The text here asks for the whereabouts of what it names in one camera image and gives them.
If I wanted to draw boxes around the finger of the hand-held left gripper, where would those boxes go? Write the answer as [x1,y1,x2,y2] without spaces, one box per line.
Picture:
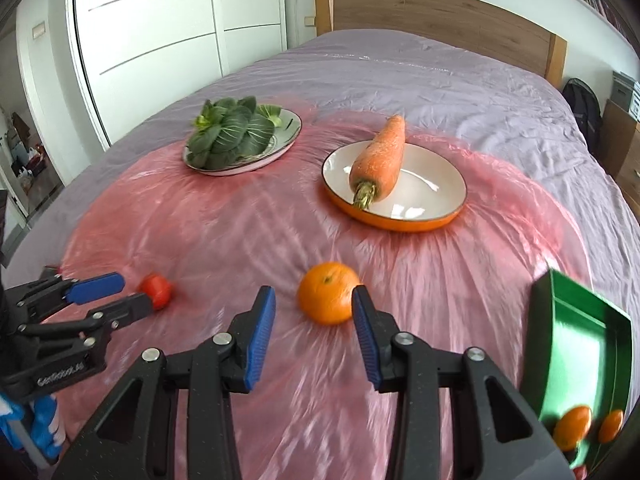
[17,292,156,351]
[2,267,126,318]

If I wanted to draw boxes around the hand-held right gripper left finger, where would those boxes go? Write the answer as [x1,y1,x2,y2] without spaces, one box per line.
[52,285,277,480]

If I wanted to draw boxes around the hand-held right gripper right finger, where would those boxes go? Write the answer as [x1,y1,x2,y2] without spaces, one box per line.
[351,284,576,480]

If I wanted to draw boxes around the orange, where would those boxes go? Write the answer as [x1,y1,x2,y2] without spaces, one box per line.
[597,409,626,445]
[297,262,362,326]
[552,406,593,452]

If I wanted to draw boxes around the green rectangular tray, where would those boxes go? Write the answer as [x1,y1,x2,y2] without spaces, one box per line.
[520,268,633,471]

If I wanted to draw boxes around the pink plastic sheet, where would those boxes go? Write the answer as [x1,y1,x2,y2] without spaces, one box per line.
[40,105,601,480]

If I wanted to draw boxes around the orange enamel plate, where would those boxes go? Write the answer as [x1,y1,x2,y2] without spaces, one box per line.
[321,140,468,233]

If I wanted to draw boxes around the carrot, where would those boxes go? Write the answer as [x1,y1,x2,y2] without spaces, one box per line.
[348,115,406,209]

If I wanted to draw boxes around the bok choy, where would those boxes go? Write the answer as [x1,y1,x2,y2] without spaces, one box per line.
[186,97,281,171]

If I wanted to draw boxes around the white plate with green rim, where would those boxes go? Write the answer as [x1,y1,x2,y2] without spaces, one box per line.
[182,108,303,177]

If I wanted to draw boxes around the white wardrobe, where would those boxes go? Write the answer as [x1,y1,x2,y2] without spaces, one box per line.
[65,0,288,151]

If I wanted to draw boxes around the bed with purple sheet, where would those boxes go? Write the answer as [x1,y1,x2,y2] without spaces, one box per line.
[5,29,640,480]

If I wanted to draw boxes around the black backpack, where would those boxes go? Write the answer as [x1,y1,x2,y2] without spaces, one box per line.
[561,78,603,153]

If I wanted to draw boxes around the wooden dresser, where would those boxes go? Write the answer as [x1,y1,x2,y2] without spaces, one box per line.
[597,99,640,206]

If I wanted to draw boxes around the wooden headboard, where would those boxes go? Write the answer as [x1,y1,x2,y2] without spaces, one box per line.
[314,0,568,92]

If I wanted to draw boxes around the grey printer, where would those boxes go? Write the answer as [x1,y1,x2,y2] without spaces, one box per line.
[611,71,640,121]

